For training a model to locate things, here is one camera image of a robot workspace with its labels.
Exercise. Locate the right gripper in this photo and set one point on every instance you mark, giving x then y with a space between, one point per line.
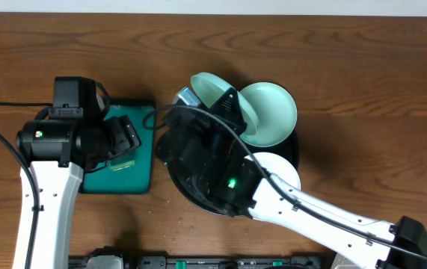
217 122

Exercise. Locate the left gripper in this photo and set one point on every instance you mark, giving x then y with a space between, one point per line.
124 134

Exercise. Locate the mint plate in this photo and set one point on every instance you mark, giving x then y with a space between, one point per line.
276 111
210 88

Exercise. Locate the yellow green sponge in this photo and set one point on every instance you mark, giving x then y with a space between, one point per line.
121 163

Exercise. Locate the white plate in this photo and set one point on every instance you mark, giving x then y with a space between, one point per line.
279 166

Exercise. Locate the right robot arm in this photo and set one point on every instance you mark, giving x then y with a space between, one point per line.
365 242

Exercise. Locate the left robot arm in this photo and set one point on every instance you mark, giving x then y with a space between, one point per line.
75 137

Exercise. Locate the black rectangular sponge tray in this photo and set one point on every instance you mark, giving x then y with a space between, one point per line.
135 179

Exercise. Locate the round black tray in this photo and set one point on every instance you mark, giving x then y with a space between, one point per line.
217 180

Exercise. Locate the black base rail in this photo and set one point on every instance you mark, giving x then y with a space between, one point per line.
111 257

